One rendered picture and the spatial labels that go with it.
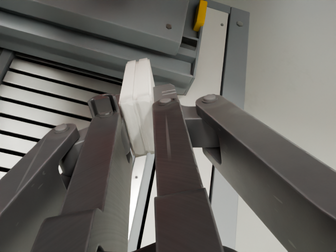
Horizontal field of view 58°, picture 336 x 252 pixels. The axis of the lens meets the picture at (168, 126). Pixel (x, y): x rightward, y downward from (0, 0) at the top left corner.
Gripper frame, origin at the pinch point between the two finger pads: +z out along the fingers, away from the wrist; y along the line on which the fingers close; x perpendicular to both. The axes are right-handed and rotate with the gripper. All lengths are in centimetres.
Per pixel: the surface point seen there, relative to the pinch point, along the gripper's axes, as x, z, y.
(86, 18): 1.0, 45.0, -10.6
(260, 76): -26, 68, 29
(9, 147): -19, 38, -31
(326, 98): -36, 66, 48
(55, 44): -3, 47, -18
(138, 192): -31.1, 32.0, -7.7
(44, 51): -4, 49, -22
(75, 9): 2.9, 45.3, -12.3
